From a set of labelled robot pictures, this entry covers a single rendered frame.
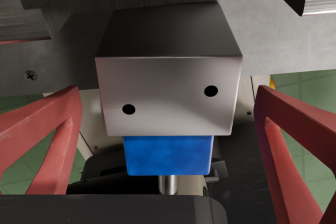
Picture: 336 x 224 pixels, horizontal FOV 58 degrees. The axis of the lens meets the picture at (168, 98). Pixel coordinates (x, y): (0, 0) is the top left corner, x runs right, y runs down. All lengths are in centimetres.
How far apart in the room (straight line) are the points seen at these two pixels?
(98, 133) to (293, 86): 73
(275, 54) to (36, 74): 13
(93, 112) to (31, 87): 68
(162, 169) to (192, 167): 1
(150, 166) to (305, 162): 140
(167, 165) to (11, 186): 156
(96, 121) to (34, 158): 65
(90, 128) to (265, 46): 78
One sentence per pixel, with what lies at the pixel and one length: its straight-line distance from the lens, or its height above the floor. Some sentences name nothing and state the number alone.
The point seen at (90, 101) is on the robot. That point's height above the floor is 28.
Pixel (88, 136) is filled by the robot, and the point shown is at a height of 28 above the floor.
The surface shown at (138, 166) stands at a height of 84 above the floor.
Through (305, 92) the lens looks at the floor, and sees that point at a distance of 127.
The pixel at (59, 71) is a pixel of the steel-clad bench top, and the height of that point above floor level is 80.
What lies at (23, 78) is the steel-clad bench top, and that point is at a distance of 19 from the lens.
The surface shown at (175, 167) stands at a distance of 15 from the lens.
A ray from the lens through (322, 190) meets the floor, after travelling 174.
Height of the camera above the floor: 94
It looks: 54 degrees down
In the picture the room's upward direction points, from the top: 179 degrees clockwise
